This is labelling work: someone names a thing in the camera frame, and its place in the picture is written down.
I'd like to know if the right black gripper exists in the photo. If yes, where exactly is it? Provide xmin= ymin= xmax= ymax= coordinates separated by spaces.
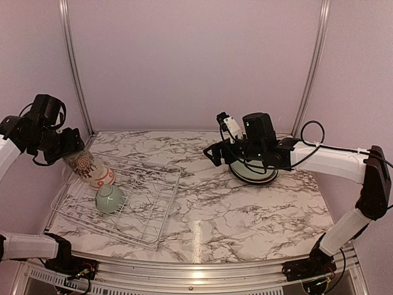
xmin=203 ymin=135 xmax=265 ymax=167

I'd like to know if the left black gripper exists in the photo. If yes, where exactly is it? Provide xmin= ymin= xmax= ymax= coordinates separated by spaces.
xmin=28 ymin=127 xmax=84 ymax=164

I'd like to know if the patterned beige tall cup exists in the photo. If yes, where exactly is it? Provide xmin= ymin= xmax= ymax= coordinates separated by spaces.
xmin=62 ymin=151 xmax=104 ymax=183

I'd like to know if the pale green plate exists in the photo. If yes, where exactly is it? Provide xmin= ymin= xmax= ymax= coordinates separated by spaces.
xmin=229 ymin=160 xmax=278 ymax=183

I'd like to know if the large white plate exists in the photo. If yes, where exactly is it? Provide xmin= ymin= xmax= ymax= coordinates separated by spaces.
xmin=230 ymin=162 xmax=277 ymax=183

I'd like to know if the black red plate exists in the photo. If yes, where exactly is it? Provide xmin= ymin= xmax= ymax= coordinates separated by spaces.
xmin=233 ymin=164 xmax=279 ymax=185

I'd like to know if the small pale green cup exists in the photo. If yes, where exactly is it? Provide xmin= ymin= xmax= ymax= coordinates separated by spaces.
xmin=95 ymin=185 xmax=125 ymax=213

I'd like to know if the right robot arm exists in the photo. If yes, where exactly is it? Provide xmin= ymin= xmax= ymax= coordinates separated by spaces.
xmin=203 ymin=112 xmax=392 ymax=275

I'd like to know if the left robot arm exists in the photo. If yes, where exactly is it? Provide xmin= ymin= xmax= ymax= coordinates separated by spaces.
xmin=1 ymin=94 xmax=85 ymax=273

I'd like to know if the white red small bowl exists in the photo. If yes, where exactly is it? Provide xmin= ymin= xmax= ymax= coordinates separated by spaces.
xmin=89 ymin=167 xmax=115 ymax=190

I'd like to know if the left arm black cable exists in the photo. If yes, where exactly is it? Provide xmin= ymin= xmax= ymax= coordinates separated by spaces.
xmin=18 ymin=100 xmax=68 ymax=167

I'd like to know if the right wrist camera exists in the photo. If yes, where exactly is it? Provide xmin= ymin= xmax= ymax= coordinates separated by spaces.
xmin=216 ymin=112 xmax=243 ymax=144

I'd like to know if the white wire dish rack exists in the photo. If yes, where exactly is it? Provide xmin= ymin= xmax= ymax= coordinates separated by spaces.
xmin=51 ymin=152 xmax=182 ymax=250

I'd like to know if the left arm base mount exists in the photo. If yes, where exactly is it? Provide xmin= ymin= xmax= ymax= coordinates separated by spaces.
xmin=44 ymin=232 xmax=98 ymax=280

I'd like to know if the front aluminium rail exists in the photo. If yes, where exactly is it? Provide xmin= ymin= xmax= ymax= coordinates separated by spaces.
xmin=18 ymin=254 xmax=369 ymax=295

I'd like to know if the left aluminium frame post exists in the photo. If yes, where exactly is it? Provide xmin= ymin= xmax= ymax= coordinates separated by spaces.
xmin=58 ymin=0 xmax=95 ymax=137

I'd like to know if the aluminium frame post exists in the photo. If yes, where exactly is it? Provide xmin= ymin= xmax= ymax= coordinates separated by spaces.
xmin=290 ymin=0 xmax=331 ymax=136
xmin=58 ymin=0 xmax=95 ymax=137

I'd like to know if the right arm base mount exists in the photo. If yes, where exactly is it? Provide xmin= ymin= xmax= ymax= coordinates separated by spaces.
xmin=282 ymin=242 xmax=337 ymax=281

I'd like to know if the right aluminium frame post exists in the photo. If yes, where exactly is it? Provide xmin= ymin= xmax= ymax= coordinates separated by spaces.
xmin=290 ymin=0 xmax=331 ymax=136

